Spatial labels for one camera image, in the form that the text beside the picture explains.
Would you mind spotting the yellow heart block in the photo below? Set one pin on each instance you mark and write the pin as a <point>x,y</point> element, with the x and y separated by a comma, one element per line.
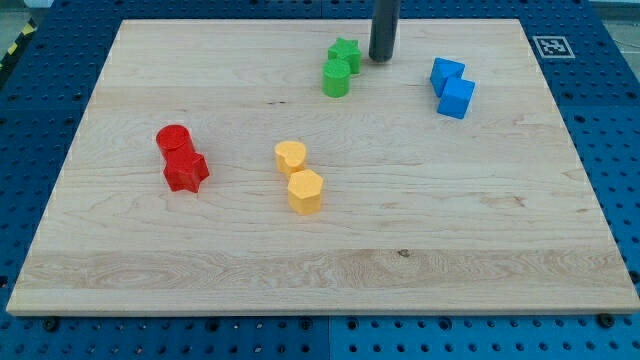
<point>290,157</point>

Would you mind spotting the yellow hexagon block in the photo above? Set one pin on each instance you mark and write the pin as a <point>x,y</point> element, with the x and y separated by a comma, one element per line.
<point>305,192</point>

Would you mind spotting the light wooden board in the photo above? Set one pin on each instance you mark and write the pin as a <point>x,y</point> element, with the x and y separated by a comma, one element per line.
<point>422,213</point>

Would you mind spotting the green cylinder block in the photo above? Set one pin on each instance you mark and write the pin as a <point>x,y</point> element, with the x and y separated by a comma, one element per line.
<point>336,75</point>

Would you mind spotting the green star block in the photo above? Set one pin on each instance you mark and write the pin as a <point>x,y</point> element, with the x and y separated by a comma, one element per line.
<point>347,50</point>

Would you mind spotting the red star block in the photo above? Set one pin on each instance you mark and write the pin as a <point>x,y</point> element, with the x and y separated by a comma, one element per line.
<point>185,170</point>

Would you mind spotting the red cylinder block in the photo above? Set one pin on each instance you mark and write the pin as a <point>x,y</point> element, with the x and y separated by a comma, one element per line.
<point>173,140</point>

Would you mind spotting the blue cube block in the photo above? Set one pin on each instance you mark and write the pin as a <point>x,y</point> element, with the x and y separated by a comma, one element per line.
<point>456,97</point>

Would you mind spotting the blue triangle block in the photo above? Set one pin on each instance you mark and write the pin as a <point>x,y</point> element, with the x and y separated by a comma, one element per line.
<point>442,70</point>

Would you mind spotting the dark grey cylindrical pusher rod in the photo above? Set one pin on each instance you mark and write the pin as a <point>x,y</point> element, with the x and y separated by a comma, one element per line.
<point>384,22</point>

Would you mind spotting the white fiducial marker tag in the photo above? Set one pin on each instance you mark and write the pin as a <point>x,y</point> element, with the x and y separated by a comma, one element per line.
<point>553,47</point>

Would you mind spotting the black bolt front left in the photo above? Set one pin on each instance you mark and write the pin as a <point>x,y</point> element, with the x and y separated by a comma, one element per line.
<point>51,324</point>

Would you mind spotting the black bolt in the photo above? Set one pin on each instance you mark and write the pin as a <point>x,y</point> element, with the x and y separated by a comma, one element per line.
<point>51,324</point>
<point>606,320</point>

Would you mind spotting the black bolt front right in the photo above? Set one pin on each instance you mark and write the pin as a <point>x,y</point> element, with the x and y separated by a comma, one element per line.
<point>606,320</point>

